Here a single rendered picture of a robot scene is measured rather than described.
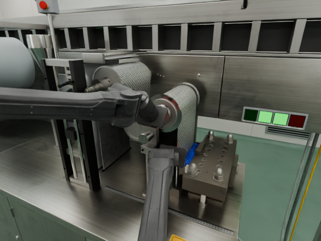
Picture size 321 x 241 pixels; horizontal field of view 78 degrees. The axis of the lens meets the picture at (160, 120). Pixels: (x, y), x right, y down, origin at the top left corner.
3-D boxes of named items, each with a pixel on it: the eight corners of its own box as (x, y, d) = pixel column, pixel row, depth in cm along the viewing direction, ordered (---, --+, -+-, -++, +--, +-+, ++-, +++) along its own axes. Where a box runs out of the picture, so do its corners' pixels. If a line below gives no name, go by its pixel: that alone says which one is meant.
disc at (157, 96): (144, 127, 79) (144, 91, 73) (145, 127, 79) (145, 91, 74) (179, 136, 73) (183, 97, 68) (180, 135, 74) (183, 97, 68)
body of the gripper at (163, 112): (163, 129, 62) (156, 121, 55) (134, 122, 65) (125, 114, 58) (169, 110, 63) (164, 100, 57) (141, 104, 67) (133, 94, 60)
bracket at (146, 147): (142, 196, 82) (139, 129, 71) (149, 187, 88) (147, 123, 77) (152, 200, 80) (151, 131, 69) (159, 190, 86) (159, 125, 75)
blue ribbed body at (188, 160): (178, 170, 81) (178, 163, 80) (193, 147, 99) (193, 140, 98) (186, 172, 79) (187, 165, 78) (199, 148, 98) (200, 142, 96)
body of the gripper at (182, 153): (184, 168, 70) (178, 170, 64) (158, 160, 74) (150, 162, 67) (188, 149, 71) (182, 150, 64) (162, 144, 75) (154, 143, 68)
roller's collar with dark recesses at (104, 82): (91, 94, 78) (89, 78, 75) (101, 92, 83) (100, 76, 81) (104, 96, 75) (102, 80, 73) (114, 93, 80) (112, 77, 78)
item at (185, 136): (176, 169, 80) (177, 127, 73) (192, 144, 100) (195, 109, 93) (176, 169, 80) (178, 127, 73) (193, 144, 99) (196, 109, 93)
